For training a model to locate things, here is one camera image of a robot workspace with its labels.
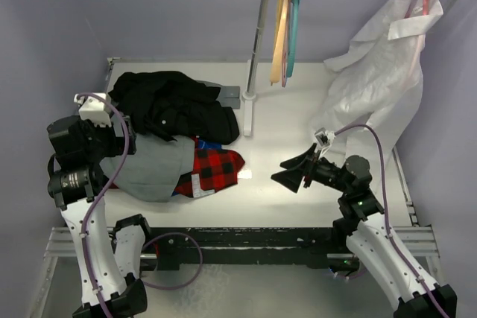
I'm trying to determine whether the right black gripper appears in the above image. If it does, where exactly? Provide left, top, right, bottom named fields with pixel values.
left=271, top=143, right=350, bottom=193

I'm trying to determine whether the black button shirt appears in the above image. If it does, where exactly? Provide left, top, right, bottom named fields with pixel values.
left=109, top=71, right=240, bottom=145

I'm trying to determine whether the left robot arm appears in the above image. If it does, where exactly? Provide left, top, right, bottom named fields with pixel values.
left=47, top=115, right=154, bottom=317

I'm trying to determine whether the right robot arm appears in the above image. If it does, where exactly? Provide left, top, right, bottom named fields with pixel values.
left=271, top=145, right=457, bottom=317

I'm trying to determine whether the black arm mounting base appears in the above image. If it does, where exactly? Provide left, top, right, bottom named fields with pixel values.
left=140, top=227, right=358, bottom=271

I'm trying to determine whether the grey shirt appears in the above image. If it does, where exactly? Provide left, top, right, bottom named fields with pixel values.
left=113, top=134, right=195, bottom=203

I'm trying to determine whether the red black plaid shirt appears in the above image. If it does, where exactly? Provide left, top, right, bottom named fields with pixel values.
left=172, top=138, right=245, bottom=199

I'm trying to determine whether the orange hanger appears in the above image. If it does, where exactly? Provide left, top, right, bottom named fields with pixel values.
left=270, top=0, right=289, bottom=86

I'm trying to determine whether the white hanging shirt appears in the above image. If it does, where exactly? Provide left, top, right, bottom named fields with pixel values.
left=310, top=0, right=443, bottom=186

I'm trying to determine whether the teal hanger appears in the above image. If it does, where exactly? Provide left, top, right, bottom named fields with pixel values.
left=286, top=0, right=300, bottom=78

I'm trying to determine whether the pink hanger under white shirt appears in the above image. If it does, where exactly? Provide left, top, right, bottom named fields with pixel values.
left=405, top=0, right=448, bottom=54

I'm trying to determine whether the small white paper tag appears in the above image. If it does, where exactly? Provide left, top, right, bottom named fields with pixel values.
left=237, top=169, right=253, bottom=179

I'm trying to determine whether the blue garment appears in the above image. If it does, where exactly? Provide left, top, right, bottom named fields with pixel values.
left=196, top=138, right=222, bottom=150

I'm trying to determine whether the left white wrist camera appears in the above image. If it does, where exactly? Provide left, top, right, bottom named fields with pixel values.
left=74, top=92, right=112, bottom=128

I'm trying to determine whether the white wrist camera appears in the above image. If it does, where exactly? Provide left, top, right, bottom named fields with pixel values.
left=315, top=128, right=335, bottom=158
left=74, top=92, right=112, bottom=128

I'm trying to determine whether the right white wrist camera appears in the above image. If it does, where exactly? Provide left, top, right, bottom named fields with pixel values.
left=315, top=128, right=335, bottom=158

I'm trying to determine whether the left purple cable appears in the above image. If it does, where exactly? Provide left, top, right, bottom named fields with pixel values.
left=76, top=92, right=204, bottom=318

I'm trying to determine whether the purple cable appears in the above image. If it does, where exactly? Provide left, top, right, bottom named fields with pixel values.
left=76, top=92, right=204, bottom=318
left=327, top=124, right=448, bottom=318

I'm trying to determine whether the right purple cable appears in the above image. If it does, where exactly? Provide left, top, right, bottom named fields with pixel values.
left=327, top=124, right=448, bottom=318

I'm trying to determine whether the aluminium frame rail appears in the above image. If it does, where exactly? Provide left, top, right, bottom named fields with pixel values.
left=45, top=226, right=440, bottom=257

